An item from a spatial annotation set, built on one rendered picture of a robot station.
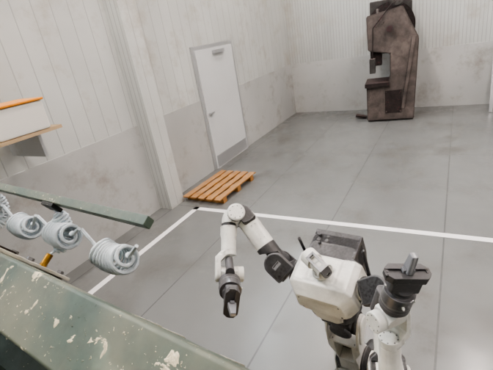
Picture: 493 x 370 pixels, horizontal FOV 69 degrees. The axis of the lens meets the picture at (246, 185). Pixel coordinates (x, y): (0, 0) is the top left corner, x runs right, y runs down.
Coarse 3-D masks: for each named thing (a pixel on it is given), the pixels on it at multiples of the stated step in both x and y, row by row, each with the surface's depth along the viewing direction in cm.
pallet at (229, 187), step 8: (216, 176) 613; (224, 176) 606; (232, 176) 601; (240, 176) 595; (248, 176) 589; (200, 184) 590; (208, 184) 584; (216, 184) 579; (224, 184) 573; (232, 184) 573; (240, 184) 565; (192, 192) 564; (200, 192) 558; (208, 192) 553; (216, 192) 548; (224, 192) 543; (200, 200) 554; (208, 200) 545; (216, 200) 524; (224, 200) 532
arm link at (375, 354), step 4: (376, 336) 123; (376, 340) 123; (376, 344) 123; (376, 348) 122; (376, 352) 122; (372, 356) 122; (376, 356) 121; (372, 360) 122; (376, 360) 121; (404, 360) 119; (368, 364) 120; (404, 364) 118; (368, 368) 118; (404, 368) 116; (408, 368) 116
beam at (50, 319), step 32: (0, 256) 66; (0, 288) 60; (32, 288) 57; (64, 288) 53; (0, 320) 56; (32, 320) 52; (64, 320) 50; (96, 320) 47; (128, 320) 45; (32, 352) 49; (64, 352) 46; (96, 352) 44; (128, 352) 42; (160, 352) 40; (192, 352) 38
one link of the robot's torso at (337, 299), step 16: (320, 240) 151; (336, 240) 148; (352, 240) 145; (336, 256) 142; (352, 256) 140; (304, 272) 142; (336, 272) 137; (352, 272) 135; (368, 272) 144; (304, 288) 140; (320, 288) 136; (336, 288) 133; (352, 288) 132; (304, 304) 146; (320, 304) 138; (336, 304) 132; (352, 304) 133; (336, 320) 146; (352, 320) 147
